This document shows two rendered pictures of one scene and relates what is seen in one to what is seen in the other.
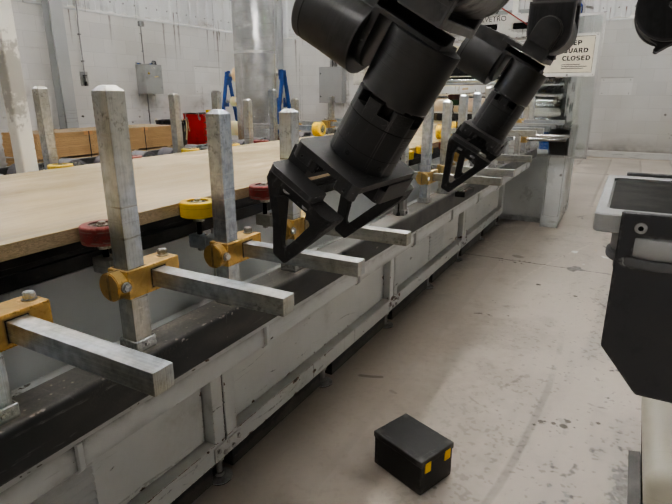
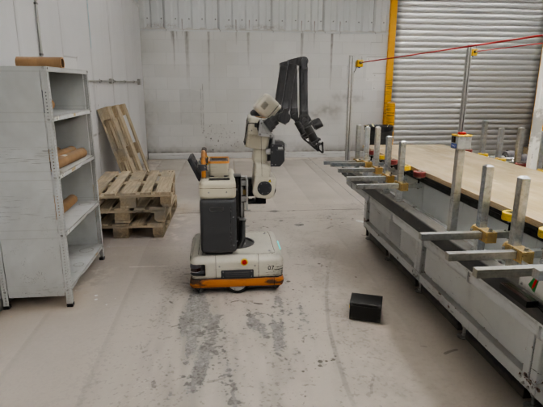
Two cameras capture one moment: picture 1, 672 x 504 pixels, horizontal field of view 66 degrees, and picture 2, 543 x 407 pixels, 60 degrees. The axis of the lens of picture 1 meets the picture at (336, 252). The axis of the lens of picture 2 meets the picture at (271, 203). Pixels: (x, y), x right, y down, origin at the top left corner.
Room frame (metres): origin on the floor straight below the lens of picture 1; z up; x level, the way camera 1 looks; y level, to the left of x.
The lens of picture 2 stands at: (3.27, -2.32, 1.46)
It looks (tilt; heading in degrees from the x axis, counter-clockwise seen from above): 14 degrees down; 145
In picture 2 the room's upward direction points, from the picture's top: straight up
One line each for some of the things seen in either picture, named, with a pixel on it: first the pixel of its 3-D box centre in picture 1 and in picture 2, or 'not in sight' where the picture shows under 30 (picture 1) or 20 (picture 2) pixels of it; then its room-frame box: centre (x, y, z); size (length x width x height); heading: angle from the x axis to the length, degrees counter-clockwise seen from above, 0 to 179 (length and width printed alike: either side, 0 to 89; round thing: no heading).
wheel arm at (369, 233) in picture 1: (328, 228); (389, 186); (1.28, 0.02, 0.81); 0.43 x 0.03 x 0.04; 61
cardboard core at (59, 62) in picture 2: not in sight; (39, 62); (-0.43, -1.69, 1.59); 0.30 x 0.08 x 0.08; 61
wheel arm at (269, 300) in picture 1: (184, 282); (366, 169); (0.84, 0.26, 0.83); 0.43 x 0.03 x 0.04; 61
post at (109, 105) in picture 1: (125, 234); (376, 158); (0.85, 0.36, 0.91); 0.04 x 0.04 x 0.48; 61
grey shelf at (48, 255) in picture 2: not in sight; (48, 180); (-0.33, -1.74, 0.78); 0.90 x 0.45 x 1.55; 151
